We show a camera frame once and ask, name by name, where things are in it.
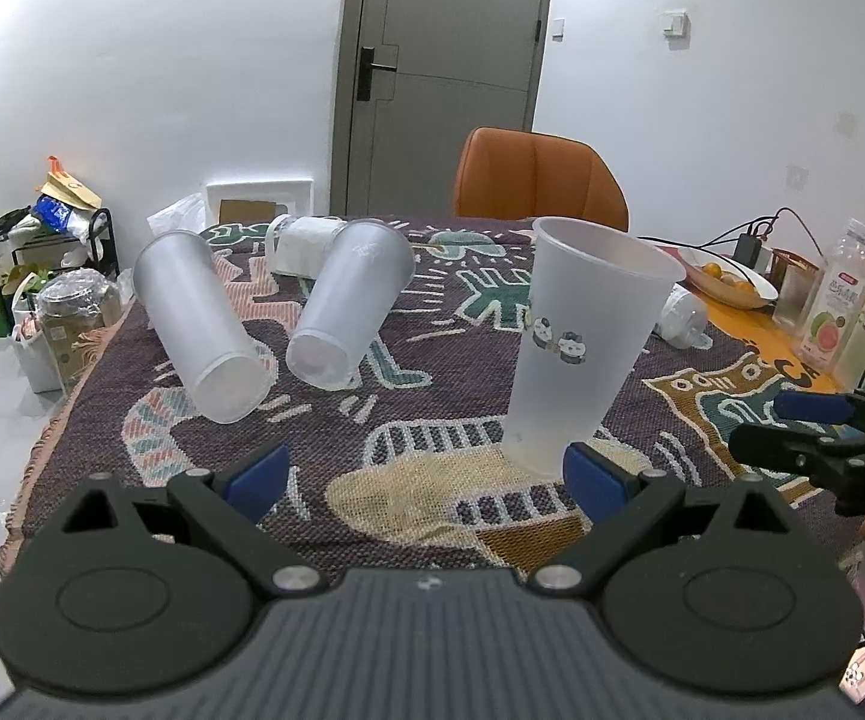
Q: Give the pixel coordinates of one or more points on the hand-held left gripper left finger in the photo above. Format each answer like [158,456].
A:
[256,484]

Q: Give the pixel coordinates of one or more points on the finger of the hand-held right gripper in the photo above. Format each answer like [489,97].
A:
[770,450]
[811,406]

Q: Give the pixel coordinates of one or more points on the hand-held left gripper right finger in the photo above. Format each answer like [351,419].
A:
[590,484]

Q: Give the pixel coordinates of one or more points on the frosted cup with panda print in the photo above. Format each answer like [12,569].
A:
[590,292]

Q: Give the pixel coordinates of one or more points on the clear plastic cup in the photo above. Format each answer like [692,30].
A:
[683,315]

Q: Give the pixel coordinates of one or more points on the plain frosted plastic cup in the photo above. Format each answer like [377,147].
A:
[350,292]
[192,315]

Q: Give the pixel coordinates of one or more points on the juice bottle with pink label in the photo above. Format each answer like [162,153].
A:
[834,300]

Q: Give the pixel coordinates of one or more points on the clear drinking glass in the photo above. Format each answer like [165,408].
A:
[792,296]

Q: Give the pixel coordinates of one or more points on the brown basket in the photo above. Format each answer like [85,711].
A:
[792,259]

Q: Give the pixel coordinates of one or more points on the white fruit plate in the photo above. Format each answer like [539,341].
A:
[702,281]

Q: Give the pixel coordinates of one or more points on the orange fruit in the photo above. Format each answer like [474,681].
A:
[713,270]

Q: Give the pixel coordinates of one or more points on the black charger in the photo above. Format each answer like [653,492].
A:
[747,247]

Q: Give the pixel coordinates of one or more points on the printed woven blanket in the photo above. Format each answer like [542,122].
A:
[417,360]

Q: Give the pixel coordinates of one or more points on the white mug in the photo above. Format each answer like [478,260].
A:
[305,244]

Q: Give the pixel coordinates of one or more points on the white bag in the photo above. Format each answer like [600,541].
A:
[34,352]

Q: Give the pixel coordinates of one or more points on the clear plastic bag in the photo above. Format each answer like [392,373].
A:
[177,214]

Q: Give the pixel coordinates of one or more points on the black metal rack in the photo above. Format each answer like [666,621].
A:
[98,244]

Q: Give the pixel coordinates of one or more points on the orange chair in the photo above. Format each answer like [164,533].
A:
[537,180]

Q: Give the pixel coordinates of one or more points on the cardboard packet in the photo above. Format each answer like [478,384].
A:
[68,184]

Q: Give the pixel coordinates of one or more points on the grey door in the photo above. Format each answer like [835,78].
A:
[455,75]

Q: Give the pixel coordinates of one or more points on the white picture frame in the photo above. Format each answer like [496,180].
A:
[259,191]

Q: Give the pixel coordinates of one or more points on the white light switch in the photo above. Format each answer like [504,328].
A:
[674,22]

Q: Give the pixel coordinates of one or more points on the small white wall switch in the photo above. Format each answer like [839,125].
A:
[557,27]

